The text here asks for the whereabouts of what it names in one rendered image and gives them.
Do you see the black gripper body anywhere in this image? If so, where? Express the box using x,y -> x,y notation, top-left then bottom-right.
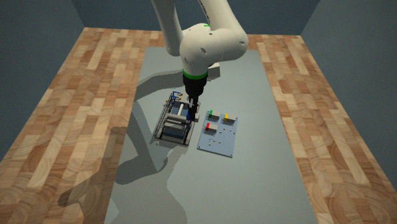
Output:
185,86 -> 204,102

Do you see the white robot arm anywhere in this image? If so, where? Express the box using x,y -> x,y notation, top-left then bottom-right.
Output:
151,0 -> 248,89

